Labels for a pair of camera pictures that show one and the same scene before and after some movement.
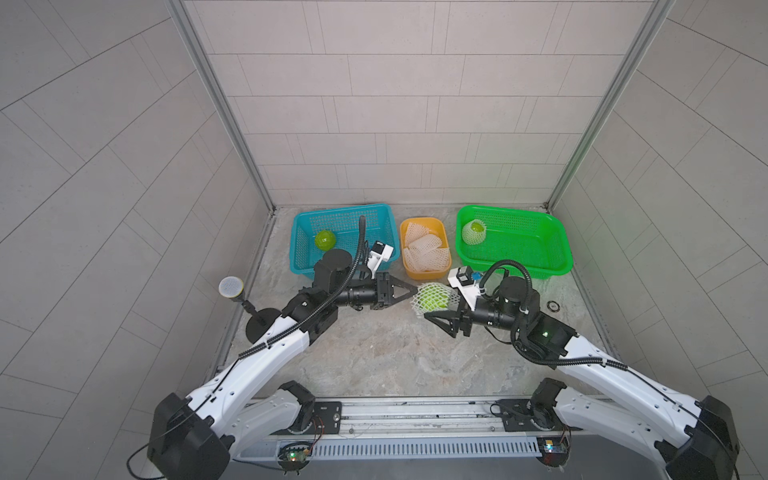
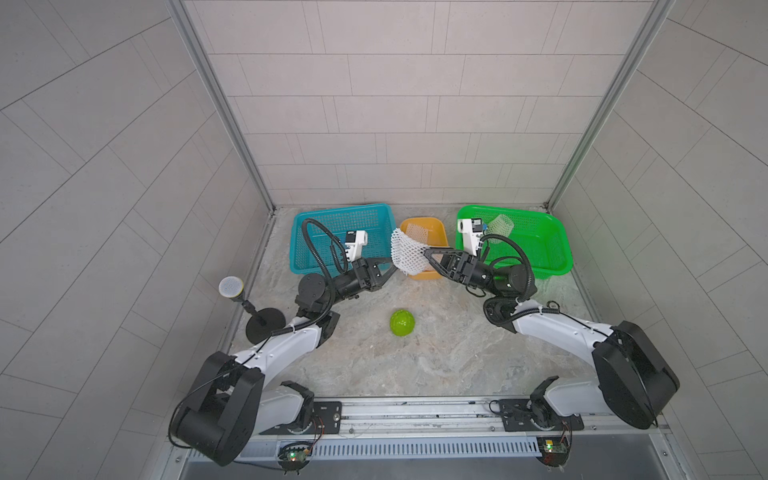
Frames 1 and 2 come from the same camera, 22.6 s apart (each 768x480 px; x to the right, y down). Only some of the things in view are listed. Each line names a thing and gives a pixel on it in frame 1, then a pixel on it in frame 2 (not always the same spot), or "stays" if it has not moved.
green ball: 434,297 → 499,225
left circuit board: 294,457 stays
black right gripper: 452,316 → 464,269
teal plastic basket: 316,232 stays
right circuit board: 555,450 stays
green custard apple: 325,240 → 402,323
